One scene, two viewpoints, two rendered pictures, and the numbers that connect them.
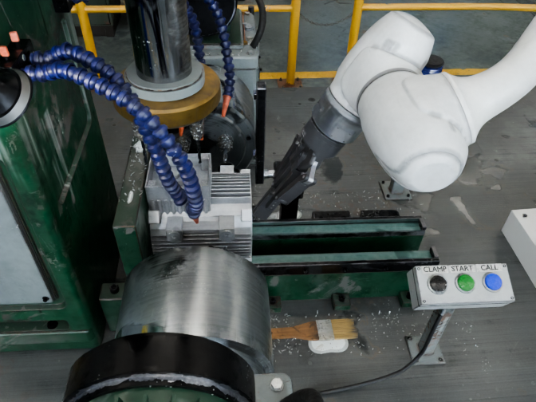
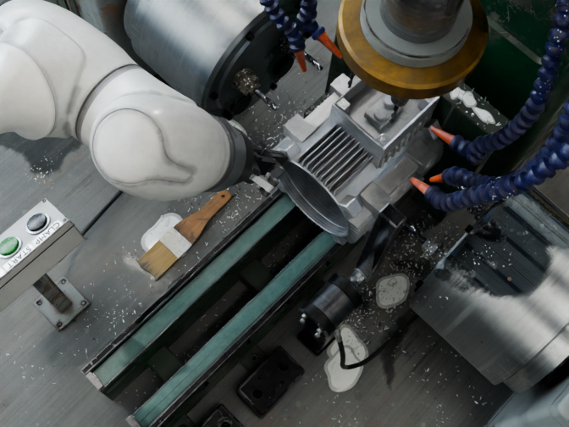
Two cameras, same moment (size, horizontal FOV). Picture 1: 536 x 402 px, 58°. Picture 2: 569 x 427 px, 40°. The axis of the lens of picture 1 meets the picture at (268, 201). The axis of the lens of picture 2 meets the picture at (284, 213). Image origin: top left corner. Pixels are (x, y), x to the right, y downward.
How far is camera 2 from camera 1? 1.12 m
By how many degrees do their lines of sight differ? 62
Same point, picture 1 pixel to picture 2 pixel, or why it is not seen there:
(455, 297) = (14, 228)
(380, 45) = (149, 94)
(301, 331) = (196, 220)
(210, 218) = (323, 123)
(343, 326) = (159, 260)
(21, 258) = not seen: outside the picture
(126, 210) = not seen: hidden behind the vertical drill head
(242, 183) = (323, 166)
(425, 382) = not seen: hidden behind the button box
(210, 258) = (233, 18)
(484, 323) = (10, 396)
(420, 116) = (35, 13)
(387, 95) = (93, 36)
